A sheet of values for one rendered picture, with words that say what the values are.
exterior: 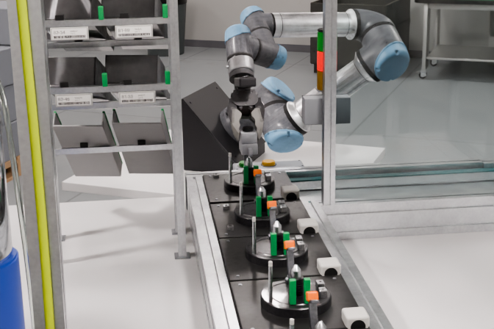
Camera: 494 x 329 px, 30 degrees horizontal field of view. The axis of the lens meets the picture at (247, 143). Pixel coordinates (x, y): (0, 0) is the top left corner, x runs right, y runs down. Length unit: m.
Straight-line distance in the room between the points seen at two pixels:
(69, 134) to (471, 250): 1.08
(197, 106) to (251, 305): 1.30
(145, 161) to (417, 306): 0.88
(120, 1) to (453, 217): 1.04
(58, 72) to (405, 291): 0.98
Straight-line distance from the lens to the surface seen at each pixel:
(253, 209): 2.30
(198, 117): 3.00
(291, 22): 2.81
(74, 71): 2.29
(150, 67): 2.28
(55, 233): 1.38
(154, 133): 2.41
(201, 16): 10.40
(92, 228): 2.60
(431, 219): 2.51
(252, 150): 2.48
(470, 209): 2.54
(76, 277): 2.29
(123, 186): 2.94
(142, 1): 2.26
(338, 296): 1.89
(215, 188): 2.53
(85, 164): 2.57
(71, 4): 2.26
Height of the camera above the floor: 1.77
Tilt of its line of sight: 16 degrees down
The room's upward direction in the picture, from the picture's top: 1 degrees counter-clockwise
